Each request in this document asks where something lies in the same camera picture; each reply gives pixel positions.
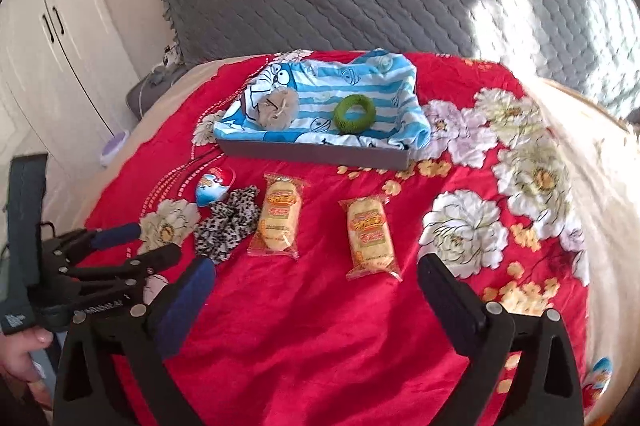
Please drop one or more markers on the leopard print scrunchie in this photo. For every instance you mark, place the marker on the leopard print scrunchie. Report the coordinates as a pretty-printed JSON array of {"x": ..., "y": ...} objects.
[{"x": 225, "y": 226}]

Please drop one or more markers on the person's left hand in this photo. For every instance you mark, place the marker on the person's left hand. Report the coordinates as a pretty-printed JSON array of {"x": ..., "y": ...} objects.
[{"x": 20, "y": 351}]

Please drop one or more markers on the beige sheer scrunchie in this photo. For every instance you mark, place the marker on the beige sheer scrunchie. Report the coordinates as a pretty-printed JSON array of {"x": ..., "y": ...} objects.
[{"x": 280, "y": 108}]

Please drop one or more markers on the yellow snack cake packet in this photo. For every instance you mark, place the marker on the yellow snack cake packet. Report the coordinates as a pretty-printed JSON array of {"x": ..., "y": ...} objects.
[
  {"x": 280, "y": 216},
  {"x": 370, "y": 236}
]

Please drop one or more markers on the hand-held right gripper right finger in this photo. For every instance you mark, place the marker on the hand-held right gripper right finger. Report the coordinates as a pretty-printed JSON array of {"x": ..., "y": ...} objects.
[{"x": 450, "y": 301}]

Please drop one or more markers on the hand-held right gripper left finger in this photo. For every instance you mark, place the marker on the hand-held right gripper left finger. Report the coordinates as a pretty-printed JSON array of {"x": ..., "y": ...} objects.
[{"x": 185, "y": 301}]

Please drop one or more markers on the grey box with blue cloth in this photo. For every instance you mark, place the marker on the grey box with blue cloth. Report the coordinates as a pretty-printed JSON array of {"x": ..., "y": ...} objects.
[{"x": 310, "y": 80}]

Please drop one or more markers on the white bucket with purple lid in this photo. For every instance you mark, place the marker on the white bucket with purple lid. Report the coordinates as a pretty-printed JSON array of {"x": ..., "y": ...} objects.
[{"x": 114, "y": 150}]

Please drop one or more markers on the white wardrobe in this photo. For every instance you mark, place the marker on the white wardrobe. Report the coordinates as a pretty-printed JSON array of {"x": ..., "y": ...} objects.
[{"x": 50, "y": 70}]

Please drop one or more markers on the blue and red toy egg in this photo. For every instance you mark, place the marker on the blue and red toy egg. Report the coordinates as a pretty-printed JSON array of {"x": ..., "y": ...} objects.
[
  {"x": 597, "y": 378},
  {"x": 212, "y": 191}
]

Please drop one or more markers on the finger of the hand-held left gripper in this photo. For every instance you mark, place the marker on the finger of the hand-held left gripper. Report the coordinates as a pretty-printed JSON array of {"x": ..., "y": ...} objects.
[
  {"x": 115, "y": 236},
  {"x": 150, "y": 258}
]

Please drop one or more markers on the grey bedside stool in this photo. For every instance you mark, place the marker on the grey bedside stool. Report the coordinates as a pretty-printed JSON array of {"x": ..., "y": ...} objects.
[{"x": 150, "y": 95}]

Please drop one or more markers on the red floral blanket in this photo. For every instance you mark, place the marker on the red floral blanket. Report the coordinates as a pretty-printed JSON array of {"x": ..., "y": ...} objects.
[{"x": 310, "y": 331}]

